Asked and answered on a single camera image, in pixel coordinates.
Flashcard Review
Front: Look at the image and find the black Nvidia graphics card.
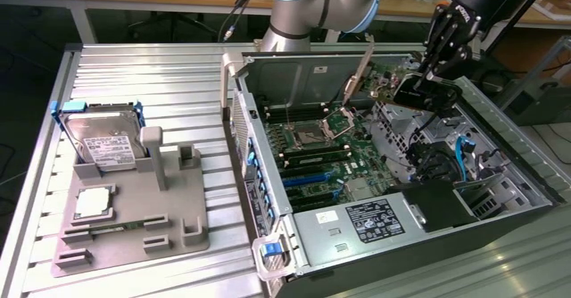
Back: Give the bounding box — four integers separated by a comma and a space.
343, 39, 461, 112

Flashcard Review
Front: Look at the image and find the metal disk bay cage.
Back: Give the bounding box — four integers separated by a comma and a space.
371, 100, 463, 138

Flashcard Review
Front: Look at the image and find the grey metal cabinet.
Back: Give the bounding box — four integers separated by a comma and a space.
503, 35, 571, 127

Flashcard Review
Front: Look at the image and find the green motherboard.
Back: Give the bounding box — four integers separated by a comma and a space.
262, 106, 403, 212

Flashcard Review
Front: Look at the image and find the open metal socket cover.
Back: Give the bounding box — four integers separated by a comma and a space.
319, 106, 359, 138

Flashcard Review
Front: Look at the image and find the CPU socket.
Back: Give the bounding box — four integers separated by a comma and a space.
290, 124, 335, 151

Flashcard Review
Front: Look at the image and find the silver chipset heat sink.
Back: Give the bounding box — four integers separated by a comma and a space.
346, 178, 377, 202

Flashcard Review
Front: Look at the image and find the black RAM stick with label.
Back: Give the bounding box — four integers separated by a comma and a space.
279, 146, 353, 171

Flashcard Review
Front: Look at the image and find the blue expansion slot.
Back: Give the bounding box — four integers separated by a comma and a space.
282, 172, 335, 189

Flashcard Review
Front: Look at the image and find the open black PC case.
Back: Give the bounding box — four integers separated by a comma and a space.
222, 51, 566, 298

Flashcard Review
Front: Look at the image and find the grey power supply unit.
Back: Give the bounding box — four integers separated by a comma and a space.
293, 192, 447, 269

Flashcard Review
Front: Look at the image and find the black chair base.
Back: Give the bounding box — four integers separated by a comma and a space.
127, 10, 220, 43

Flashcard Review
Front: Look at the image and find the hard disk in blue carrier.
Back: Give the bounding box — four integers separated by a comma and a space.
48, 100, 150, 174

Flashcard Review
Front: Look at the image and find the green RAM stick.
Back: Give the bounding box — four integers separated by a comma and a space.
88, 220, 150, 236

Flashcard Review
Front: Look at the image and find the grey parts rack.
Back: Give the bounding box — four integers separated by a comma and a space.
50, 126, 211, 279

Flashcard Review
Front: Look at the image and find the silver CPU chip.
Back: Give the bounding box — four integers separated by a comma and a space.
74, 188, 112, 219

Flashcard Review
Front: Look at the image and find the blue disk wire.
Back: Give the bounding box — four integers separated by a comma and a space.
454, 134, 475, 182

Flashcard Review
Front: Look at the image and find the black power wire bundle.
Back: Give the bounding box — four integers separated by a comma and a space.
406, 140, 463, 184

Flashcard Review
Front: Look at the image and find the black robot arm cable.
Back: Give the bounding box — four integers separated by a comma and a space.
220, 0, 266, 43

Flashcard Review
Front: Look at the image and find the clear plastic case handle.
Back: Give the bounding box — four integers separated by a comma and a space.
251, 233, 295, 281

